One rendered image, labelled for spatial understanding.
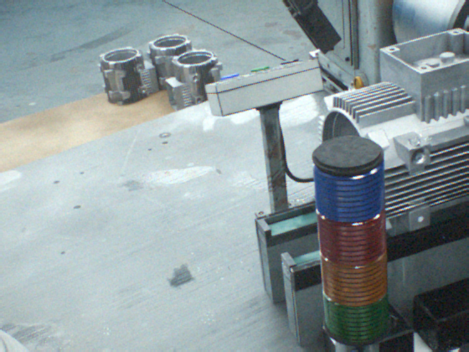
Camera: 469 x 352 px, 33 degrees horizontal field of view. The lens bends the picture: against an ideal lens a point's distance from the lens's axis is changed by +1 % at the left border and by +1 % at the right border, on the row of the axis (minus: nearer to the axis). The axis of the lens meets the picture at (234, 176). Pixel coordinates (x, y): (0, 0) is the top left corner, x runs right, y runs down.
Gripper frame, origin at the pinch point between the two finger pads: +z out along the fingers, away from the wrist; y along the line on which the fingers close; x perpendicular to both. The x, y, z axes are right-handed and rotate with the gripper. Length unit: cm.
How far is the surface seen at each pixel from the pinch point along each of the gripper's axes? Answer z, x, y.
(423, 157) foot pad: 15.1, 1.3, -15.6
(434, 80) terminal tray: 11.0, -6.0, -10.8
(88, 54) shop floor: 105, 60, 347
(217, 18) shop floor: 147, -12, 359
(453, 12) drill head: 23.4, -21.2, 15.9
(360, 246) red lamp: -2.0, 14.2, -38.8
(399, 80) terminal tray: 11.1, -3.6, -6.0
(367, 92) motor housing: 9.7, 0.5, -5.2
